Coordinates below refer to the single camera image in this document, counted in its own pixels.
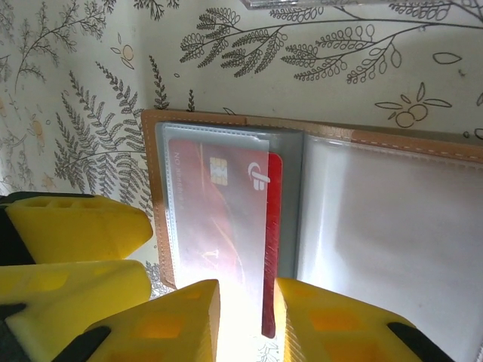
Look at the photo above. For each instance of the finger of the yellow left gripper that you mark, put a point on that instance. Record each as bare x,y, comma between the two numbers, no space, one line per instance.
75,226
75,286

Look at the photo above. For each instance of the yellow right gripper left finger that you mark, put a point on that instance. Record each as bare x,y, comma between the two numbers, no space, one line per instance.
162,332

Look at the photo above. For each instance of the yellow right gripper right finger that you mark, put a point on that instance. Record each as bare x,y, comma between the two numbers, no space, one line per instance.
332,332

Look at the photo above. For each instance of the tan leather card holder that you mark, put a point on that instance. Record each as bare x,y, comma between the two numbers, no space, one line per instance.
377,226

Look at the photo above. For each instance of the red card box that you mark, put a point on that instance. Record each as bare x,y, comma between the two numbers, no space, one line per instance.
273,226
302,3

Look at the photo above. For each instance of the floral tablecloth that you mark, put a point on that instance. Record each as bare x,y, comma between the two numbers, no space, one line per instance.
302,75

